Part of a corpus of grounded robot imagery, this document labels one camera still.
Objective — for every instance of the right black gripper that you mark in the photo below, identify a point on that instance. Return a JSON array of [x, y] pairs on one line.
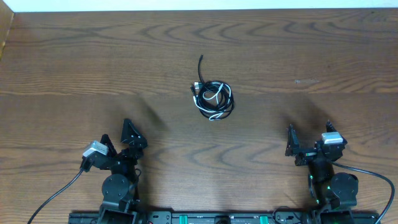
[[293, 147]]

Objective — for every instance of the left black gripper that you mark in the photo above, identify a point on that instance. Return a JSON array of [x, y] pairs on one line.
[[134, 157]]

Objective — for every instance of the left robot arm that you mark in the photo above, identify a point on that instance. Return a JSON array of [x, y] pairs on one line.
[[121, 202]]

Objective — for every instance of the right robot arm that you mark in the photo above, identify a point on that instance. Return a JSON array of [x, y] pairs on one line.
[[335, 193]]

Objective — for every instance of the cardboard box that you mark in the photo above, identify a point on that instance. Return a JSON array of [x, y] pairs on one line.
[[6, 19]]

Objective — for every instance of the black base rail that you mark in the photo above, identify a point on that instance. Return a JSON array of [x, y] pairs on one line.
[[283, 216]]

